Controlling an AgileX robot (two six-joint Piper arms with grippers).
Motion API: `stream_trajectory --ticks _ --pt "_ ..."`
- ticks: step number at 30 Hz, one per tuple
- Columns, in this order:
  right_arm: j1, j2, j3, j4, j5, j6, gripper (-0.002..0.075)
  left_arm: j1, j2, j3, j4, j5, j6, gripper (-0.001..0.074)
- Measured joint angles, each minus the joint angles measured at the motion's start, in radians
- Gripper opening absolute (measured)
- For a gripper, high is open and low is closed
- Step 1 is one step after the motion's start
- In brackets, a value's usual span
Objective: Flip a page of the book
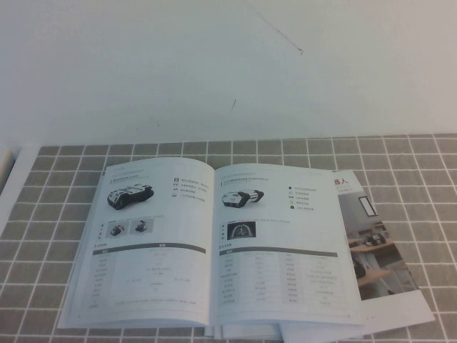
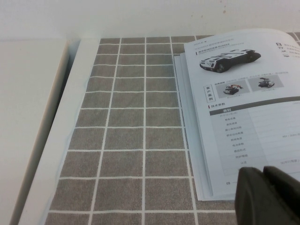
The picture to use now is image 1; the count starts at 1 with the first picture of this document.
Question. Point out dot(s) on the grey white-checked tablecloth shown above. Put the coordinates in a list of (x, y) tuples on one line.
[(53, 214)]

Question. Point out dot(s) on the white product catalogue book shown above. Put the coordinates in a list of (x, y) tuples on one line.
[(160, 268)]

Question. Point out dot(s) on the beige flat board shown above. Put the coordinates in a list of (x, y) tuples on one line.
[(5, 168)]

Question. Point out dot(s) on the booklet with photo cover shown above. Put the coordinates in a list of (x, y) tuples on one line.
[(378, 250)]

